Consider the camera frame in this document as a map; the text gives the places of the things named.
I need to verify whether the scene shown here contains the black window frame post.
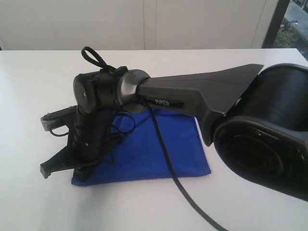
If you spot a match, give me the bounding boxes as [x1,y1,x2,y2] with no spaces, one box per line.
[262,0,290,49]

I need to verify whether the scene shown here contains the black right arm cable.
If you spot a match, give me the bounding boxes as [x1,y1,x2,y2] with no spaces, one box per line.
[50,46,228,231]

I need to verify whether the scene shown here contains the blue towel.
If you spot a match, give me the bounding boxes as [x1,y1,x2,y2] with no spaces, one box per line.
[71,108,211,186]

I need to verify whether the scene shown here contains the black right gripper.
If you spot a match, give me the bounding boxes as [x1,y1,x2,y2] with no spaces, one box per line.
[40,105,114,182]

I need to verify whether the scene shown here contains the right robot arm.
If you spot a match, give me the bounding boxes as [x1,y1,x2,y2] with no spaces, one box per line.
[40,64,308,201]

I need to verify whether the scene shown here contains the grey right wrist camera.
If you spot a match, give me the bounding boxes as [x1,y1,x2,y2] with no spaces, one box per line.
[40,105,77,131]

